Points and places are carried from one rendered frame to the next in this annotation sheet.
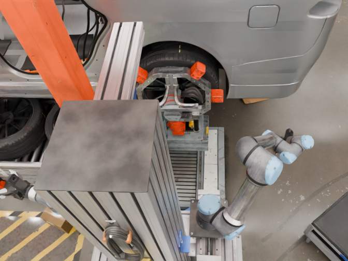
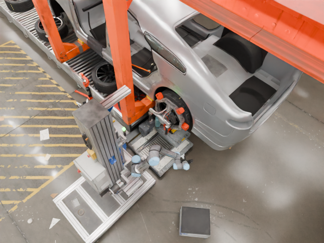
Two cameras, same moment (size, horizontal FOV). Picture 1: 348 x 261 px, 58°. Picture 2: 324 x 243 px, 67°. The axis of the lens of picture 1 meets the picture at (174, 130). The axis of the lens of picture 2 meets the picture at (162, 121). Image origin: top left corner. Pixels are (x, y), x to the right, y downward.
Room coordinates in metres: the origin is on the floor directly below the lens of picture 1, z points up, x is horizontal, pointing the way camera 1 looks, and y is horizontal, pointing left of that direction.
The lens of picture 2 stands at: (-0.34, -0.99, 3.84)
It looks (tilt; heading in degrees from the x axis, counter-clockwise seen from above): 57 degrees down; 29
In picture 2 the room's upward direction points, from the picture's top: 4 degrees clockwise
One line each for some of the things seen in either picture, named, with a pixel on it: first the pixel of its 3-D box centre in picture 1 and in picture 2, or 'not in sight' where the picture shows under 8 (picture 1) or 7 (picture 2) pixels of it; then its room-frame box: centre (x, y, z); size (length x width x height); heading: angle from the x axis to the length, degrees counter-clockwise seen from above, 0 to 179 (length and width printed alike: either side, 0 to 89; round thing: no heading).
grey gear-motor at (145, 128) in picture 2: not in sight; (150, 126); (1.52, 0.28, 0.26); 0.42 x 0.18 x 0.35; 168
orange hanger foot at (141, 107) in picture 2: not in sight; (144, 102); (1.62, 0.46, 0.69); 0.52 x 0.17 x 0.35; 168
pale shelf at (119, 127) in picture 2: not in sight; (116, 128); (1.09, 0.65, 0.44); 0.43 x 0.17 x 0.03; 78
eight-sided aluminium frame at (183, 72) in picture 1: (174, 96); (169, 114); (1.55, -0.04, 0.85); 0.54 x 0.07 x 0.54; 78
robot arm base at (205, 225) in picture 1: (208, 214); not in sight; (0.62, -0.12, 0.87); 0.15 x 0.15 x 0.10
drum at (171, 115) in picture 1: (173, 104); (166, 116); (1.48, -0.03, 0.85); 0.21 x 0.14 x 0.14; 168
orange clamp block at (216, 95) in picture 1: (217, 96); (184, 126); (1.49, -0.35, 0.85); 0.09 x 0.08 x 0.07; 78
